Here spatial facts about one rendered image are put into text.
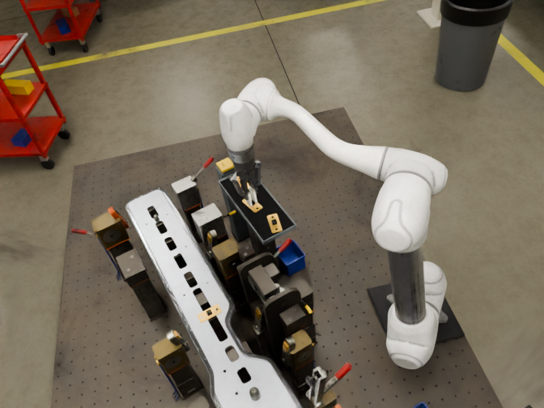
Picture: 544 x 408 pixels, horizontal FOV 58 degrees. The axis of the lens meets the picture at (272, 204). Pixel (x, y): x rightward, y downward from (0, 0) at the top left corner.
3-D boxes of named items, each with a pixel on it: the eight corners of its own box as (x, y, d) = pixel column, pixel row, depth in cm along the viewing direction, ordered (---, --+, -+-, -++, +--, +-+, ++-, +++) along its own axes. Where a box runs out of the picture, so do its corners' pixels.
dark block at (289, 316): (289, 368, 187) (278, 313, 156) (304, 359, 189) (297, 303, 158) (295, 380, 184) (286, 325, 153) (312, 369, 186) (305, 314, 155)
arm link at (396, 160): (391, 135, 142) (380, 165, 134) (455, 149, 137) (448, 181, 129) (384, 167, 152) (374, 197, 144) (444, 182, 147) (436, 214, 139)
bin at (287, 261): (275, 260, 221) (273, 248, 215) (294, 250, 224) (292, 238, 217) (287, 278, 215) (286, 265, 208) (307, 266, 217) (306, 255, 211)
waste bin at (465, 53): (418, 68, 428) (430, -15, 374) (473, 57, 431) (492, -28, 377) (444, 101, 394) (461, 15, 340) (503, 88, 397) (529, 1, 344)
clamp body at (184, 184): (189, 235, 237) (171, 184, 210) (212, 225, 240) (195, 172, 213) (196, 246, 232) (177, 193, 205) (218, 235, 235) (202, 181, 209)
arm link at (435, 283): (443, 291, 194) (454, 257, 178) (435, 329, 183) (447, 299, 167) (401, 279, 199) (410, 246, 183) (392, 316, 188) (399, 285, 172)
